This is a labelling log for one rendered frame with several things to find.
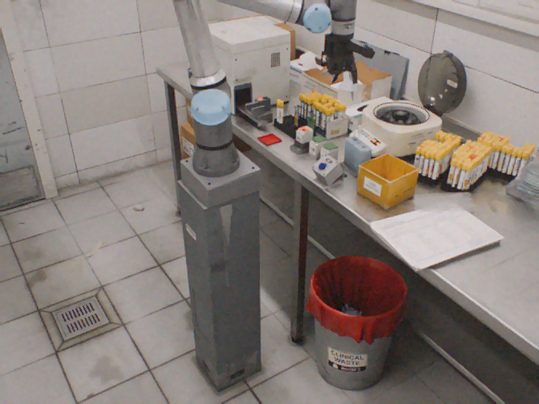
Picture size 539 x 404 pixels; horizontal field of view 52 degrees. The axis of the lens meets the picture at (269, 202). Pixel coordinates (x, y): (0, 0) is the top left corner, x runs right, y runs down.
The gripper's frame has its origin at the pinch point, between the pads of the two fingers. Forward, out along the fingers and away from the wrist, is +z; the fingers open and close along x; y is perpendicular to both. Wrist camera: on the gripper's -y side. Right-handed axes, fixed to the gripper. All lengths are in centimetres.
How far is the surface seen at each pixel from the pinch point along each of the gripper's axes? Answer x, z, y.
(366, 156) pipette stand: 12.8, 17.9, -2.3
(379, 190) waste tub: 30.1, 18.9, 2.7
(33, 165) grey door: -157, 91, 113
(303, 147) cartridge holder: -9.5, 23.8, 9.9
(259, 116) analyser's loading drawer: -32.1, 20.3, 18.1
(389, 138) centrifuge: 5.8, 17.7, -15.5
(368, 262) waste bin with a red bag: 9, 71, -10
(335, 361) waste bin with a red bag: 30, 95, 13
